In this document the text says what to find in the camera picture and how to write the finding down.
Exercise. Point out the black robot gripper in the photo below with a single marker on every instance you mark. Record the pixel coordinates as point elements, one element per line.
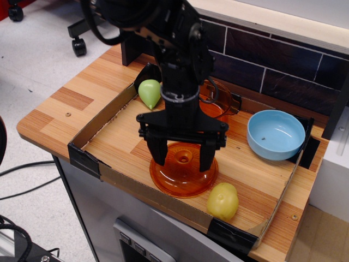
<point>182,120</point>

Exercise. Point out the orange transparent pot lid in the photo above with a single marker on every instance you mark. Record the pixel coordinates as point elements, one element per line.
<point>180,176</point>

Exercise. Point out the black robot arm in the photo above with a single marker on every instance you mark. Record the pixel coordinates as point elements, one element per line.
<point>181,53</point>

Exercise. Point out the orange transparent pot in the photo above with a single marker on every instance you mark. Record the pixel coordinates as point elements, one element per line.
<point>217,101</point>

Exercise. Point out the yellow plastic potato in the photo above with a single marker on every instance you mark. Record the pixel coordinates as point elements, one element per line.
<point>223,201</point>

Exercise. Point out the green plastic pear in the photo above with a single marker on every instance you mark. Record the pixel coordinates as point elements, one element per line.
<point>149,92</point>

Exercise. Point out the cardboard fence with black tape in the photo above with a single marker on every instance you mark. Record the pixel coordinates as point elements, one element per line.
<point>241,201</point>

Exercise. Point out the light blue bowl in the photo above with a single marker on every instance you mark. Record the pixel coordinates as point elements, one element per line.
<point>275,135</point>

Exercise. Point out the grey toy oven front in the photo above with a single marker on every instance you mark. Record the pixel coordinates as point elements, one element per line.
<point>162,238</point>

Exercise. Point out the black office chair base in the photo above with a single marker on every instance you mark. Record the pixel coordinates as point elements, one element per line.
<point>78,44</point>

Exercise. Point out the black caster wheel top left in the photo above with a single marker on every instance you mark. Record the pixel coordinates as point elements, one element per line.
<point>15,12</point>

